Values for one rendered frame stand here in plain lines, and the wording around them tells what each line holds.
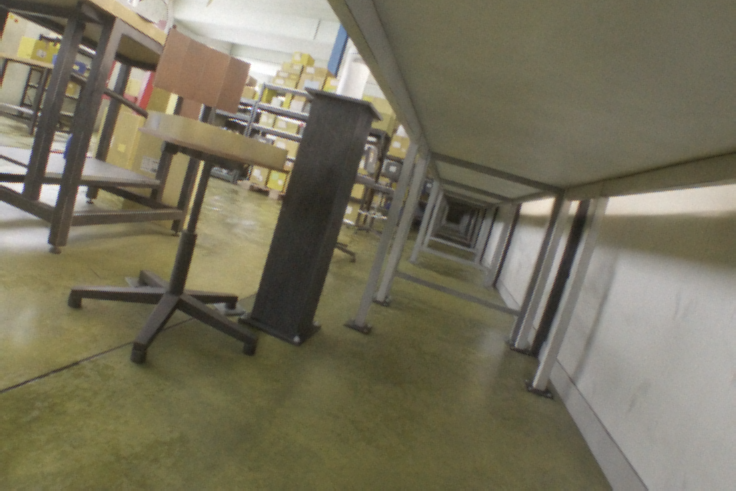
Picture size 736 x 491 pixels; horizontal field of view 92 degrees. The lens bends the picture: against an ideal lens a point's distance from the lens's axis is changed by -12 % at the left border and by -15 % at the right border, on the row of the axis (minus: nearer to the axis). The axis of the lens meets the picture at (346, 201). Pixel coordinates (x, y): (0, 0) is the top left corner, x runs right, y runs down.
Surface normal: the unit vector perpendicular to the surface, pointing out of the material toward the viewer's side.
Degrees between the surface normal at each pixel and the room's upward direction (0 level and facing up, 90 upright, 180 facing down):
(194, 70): 90
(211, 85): 90
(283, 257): 90
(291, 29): 90
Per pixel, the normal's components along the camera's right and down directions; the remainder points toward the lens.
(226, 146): 0.68, 0.23
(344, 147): -0.25, -0.04
